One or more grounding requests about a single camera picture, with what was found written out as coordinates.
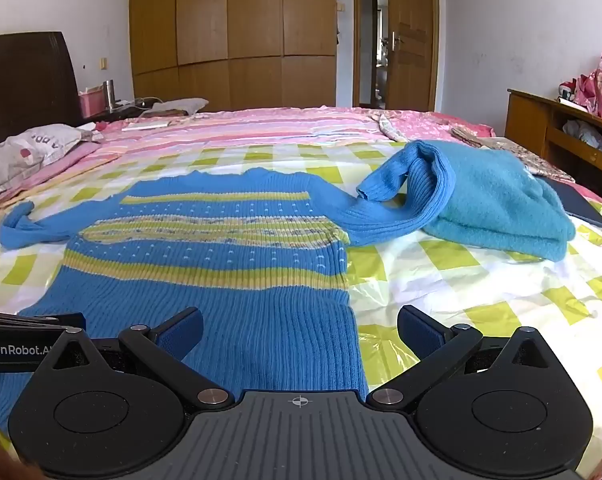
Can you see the dark notebook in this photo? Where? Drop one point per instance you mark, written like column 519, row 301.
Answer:
column 576, row 205

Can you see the small grey cushion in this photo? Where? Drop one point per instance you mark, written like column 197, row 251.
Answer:
column 181, row 105

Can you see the grey dotted pillow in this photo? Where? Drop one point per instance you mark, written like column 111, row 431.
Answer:
column 26, row 150

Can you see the blue yellow-striped knit sweater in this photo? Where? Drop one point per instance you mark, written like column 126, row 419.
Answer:
column 206, row 270

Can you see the pink folded sheet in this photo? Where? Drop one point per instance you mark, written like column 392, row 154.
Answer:
column 78, row 157

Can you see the wooden wardrobe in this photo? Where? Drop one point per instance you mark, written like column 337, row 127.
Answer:
column 231, row 25

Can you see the steel thermos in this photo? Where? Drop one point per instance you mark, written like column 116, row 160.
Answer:
column 109, row 94

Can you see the dark nightstand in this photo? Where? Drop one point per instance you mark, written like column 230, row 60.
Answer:
column 118, row 114

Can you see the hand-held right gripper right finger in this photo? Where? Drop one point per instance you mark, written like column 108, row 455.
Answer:
column 420, row 332

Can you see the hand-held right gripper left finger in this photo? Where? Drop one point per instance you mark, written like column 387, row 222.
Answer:
column 183, row 331

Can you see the pink plastic box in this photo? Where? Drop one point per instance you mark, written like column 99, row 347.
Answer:
column 92, row 104

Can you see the wooden door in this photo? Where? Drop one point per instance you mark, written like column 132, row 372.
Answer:
column 411, row 70

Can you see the wooden desk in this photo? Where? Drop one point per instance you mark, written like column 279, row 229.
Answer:
column 526, row 120

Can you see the white crumpled cloth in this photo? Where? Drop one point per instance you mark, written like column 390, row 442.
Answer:
column 583, row 134

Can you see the teal fuzzy sweater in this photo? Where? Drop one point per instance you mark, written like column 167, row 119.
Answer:
column 506, row 205

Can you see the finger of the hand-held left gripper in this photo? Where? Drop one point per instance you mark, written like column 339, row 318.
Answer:
column 31, row 320

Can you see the white flat box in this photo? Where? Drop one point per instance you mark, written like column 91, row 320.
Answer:
column 146, row 125

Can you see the green checkered plastic sheet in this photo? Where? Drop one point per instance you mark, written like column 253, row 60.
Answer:
column 481, row 280

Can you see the dark wooden headboard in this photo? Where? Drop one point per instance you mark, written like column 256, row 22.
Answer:
column 26, row 80

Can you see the pink striped quilt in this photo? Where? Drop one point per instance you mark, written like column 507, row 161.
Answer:
column 281, row 125

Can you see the floral patterned cloth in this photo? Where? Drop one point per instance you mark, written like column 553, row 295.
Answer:
column 526, row 160

